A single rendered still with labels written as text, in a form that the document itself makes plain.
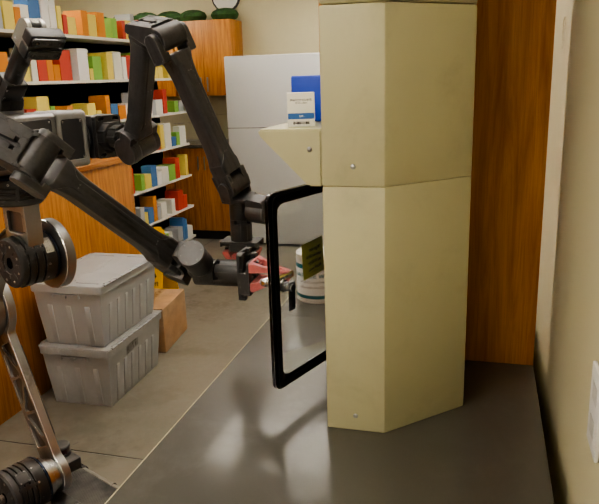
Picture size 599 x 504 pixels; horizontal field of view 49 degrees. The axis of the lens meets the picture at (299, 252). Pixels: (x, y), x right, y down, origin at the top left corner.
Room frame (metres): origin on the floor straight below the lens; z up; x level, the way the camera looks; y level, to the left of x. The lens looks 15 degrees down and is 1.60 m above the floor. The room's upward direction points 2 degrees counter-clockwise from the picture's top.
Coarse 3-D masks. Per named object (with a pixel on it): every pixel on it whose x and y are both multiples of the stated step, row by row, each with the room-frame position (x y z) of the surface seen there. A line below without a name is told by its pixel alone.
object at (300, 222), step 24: (288, 216) 1.26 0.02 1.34; (312, 216) 1.32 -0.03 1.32; (288, 240) 1.26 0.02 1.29; (312, 240) 1.32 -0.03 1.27; (288, 264) 1.25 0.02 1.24; (312, 264) 1.32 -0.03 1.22; (312, 288) 1.32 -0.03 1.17; (288, 312) 1.25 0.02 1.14; (312, 312) 1.32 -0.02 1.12; (288, 336) 1.25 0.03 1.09; (312, 336) 1.31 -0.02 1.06; (288, 360) 1.24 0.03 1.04
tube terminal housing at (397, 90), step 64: (320, 64) 1.15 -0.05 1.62; (384, 64) 1.13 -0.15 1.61; (448, 64) 1.19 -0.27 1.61; (384, 128) 1.13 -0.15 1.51; (448, 128) 1.19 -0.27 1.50; (384, 192) 1.13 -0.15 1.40; (448, 192) 1.20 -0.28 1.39; (384, 256) 1.13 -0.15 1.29; (448, 256) 1.20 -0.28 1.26; (384, 320) 1.13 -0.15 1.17; (448, 320) 1.20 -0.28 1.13; (384, 384) 1.13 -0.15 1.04; (448, 384) 1.20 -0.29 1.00
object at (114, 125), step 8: (96, 120) 1.89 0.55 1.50; (104, 120) 1.91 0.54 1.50; (112, 120) 1.93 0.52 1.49; (96, 128) 1.89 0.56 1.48; (104, 128) 1.88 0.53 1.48; (112, 128) 1.86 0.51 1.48; (120, 128) 1.88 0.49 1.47; (96, 136) 1.88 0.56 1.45; (104, 136) 1.87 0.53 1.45; (112, 136) 1.85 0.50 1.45; (96, 144) 1.89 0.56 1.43; (104, 144) 1.87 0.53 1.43; (112, 144) 1.87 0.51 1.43; (96, 152) 1.89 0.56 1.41; (104, 152) 1.90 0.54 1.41; (112, 152) 1.92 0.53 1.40
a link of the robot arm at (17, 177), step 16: (64, 144) 1.22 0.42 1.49; (64, 160) 1.22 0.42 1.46; (16, 176) 1.16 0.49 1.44; (48, 176) 1.21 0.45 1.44; (64, 176) 1.21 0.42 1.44; (80, 176) 1.23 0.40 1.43; (32, 192) 1.18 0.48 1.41; (48, 192) 1.19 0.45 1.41; (64, 192) 1.21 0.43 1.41; (80, 192) 1.22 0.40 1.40; (96, 192) 1.25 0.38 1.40; (80, 208) 1.26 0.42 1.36; (96, 208) 1.25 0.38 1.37; (112, 208) 1.27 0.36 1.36; (112, 224) 1.27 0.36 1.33; (128, 224) 1.29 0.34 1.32; (144, 224) 1.32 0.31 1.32; (128, 240) 1.32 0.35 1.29; (144, 240) 1.31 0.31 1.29; (160, 240) 1.34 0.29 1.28; (176, 240) 1.37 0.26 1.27; (144, 256) 1.36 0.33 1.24; (160, 256) 1.33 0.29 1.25; (176, 272) 1.36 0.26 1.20
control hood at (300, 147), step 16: (272, 128) 1.20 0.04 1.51; (288, 128) 1.19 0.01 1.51; (304, 128) 1.18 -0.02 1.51; (320, 128) 1.17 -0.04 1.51; (272, 144) 1.18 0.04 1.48; (288, 144) 1.17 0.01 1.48; (304, 144) 1.16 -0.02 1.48; (320, 144) 1.16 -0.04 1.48; (288, 160) 1.17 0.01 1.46; (304, 160) 1.16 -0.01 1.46; (320, 160) 1.16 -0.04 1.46; (304, 176) 1.16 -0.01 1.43; (320, 176) 1.16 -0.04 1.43
